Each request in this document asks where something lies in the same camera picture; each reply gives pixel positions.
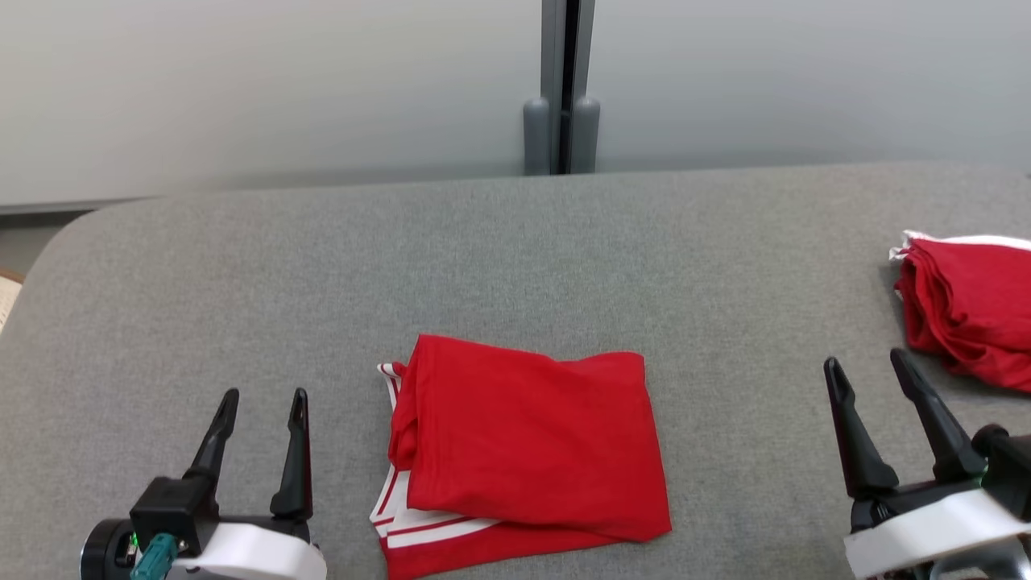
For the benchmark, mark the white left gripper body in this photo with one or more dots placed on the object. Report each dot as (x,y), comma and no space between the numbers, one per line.
(258,556)

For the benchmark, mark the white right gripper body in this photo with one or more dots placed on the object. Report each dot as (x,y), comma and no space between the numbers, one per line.
(926,528)

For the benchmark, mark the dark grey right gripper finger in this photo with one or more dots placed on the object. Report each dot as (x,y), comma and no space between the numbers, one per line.
(858,443)
(942,427)

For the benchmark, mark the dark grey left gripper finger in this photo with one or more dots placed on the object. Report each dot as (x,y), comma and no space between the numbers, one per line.
(213,443)
(294,475)

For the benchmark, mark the red basketball shorts white band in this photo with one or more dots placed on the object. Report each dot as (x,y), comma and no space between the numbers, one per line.
(975,306)

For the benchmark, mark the red basketball jersey black lettering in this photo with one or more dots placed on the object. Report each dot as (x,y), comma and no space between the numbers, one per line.
(532,443)

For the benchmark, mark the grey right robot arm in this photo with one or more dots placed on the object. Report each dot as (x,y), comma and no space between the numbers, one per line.
(991,564)

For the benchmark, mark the tan wicker basket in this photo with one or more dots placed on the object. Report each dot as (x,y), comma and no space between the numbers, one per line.
(8,298)

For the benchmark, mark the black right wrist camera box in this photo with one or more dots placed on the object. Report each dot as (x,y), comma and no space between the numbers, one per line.
(1007,467)

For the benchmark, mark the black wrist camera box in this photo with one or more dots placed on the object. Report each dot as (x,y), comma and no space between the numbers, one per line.
(1007,467)
(165,511)

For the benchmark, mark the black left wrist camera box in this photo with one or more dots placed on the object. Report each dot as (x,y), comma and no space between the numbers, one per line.
(165,511)

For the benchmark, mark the grey vertical partition post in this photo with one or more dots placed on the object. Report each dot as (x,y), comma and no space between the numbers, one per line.
(561,121)

